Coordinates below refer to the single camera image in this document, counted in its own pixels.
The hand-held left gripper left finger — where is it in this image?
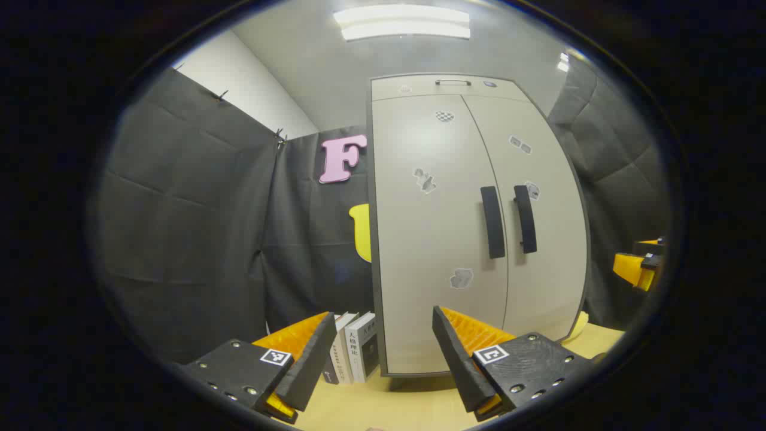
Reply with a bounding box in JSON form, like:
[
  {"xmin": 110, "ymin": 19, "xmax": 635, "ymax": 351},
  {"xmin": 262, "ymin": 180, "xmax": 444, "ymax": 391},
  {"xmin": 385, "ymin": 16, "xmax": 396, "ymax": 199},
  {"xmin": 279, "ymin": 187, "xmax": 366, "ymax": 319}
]
[{"xmin": 180, "ymin": 311, "xmax": 338, "ymax": 424}]

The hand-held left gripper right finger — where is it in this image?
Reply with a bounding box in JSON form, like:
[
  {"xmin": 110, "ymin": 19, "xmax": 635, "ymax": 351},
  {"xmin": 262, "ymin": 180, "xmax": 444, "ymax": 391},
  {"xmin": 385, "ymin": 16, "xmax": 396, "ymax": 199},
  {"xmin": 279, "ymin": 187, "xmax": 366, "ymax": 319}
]
[{"xmin": 432, "ymin": 306, "xmax": 593, "ymax": 422}]

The grey cabinet door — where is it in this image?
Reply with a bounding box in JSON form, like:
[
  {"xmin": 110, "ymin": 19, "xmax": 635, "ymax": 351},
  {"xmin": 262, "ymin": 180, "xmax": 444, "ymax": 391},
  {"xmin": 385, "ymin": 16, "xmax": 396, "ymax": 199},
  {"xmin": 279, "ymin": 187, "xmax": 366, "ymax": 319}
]
[
  {"xmin": 461, "ymin": 93, "xmax": 590, "ymax": 342},
  {"xmin": 371, "ymin": 94, "xmax": 509, "ymax": 375}
]

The grey double-door shoe cabinet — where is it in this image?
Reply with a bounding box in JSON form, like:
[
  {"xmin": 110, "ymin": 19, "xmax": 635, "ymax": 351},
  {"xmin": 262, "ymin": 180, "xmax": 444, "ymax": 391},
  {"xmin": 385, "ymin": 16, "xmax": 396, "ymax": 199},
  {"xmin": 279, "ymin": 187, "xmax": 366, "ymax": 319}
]
[{"xmin": 366, "ymin": 73, "xmax": 593, "ymax": 378}]

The white book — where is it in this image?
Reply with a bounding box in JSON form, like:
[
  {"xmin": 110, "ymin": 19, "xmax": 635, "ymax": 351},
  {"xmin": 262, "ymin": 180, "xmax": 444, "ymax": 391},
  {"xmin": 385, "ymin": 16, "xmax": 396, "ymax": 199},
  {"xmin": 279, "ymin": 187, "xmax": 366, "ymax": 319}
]
[
  {"xmin": 344, "ymin": 312, "xmax": 381, "ymax": 384},
  {"xmin": 329, "ymin": 312, "xmax": 360, "ymax": 385}
]

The black backdrop cloth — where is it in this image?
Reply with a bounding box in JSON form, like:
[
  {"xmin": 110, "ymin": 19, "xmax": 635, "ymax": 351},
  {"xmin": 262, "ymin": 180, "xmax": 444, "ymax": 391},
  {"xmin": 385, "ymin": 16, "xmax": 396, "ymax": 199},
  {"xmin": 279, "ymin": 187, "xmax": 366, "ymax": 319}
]
[
  {"xmin": 96, "ymin": 67, "xmax": 375, "ymax": 365},
  {"xmin": 548, "ymin": 55, "xmax": 670, "ymax": 331}
]

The large ceiling light panel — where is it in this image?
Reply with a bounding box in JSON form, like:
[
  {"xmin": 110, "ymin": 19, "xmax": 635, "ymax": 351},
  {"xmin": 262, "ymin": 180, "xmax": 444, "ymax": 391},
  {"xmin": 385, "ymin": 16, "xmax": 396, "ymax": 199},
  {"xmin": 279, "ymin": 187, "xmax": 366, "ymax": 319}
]
[{"xmin": 333, "ymin": 5, "xmax": 472, "ymax": 41}]

